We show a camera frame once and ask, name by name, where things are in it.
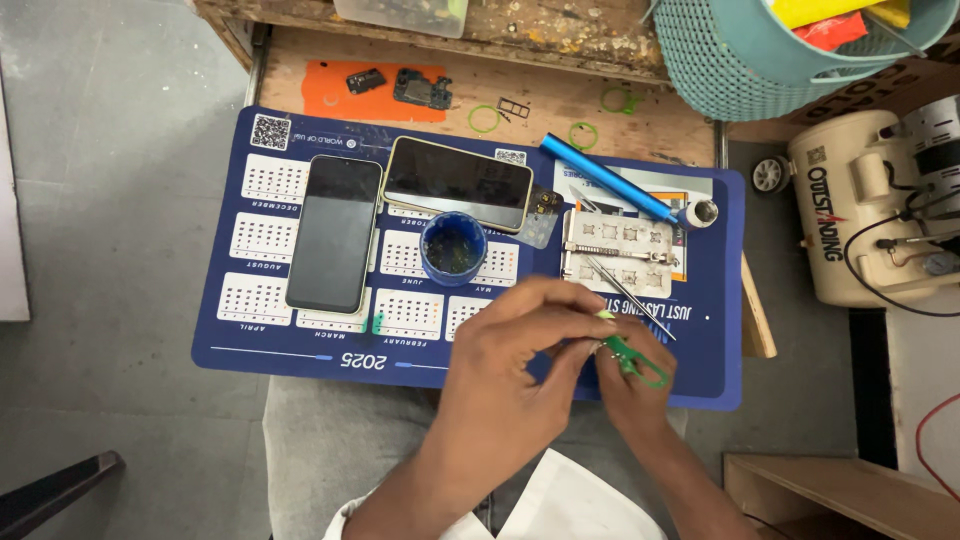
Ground person's right hand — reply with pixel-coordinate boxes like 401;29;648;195
594;315;681;445

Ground person's left hand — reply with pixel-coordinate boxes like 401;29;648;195
441;276;625;460

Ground long silver tweezers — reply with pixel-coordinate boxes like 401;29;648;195
584;255;678;343

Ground metal board holder fixture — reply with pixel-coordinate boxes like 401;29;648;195
561;208;681;300

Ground wooden strip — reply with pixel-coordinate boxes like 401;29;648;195
741;251;778;360

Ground blue metal screwdriver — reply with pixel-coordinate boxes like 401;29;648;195
539;132;680;225

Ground person's white shirt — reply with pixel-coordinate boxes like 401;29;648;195
322;447;670;540

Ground blue round container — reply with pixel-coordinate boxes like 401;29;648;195
419;211;489;288

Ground cream air compressor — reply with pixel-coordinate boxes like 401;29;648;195
750;93;960;310

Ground wooden box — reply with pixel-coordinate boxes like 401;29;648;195
723;451;960;540

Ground gold-framed smartphone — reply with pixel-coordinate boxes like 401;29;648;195
381;135;535;233

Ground teal plastic basket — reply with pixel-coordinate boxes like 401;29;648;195
643;0;960;123

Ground worn wooden shelf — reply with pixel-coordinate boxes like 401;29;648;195
191;0;672;85

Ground black smartphone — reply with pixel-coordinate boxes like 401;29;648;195
285;154;384;315

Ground dark blue phone motherboard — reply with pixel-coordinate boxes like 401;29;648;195
393;68;454;111

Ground brown cardboard box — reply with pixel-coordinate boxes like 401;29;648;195
783;41;960;127

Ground small black circuit board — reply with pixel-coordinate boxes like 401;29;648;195
345;68;388;96

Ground blue calendar work mat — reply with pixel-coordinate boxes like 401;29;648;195
191;105;747;412

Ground orange plastic sheet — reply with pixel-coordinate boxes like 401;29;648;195
301;60;449;124

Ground clear plastic container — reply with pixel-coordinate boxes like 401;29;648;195
332;0;471;40

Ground dark wooden bar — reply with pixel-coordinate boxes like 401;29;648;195
0;450;127;540

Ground white panel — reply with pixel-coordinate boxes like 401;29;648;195
0;71;32;323

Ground clear phone camera part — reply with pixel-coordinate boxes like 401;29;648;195
516;186;565;250

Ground black cable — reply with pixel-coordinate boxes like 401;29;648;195
843;213;960;319

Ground red cable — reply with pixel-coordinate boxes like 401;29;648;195
914;391;960;504

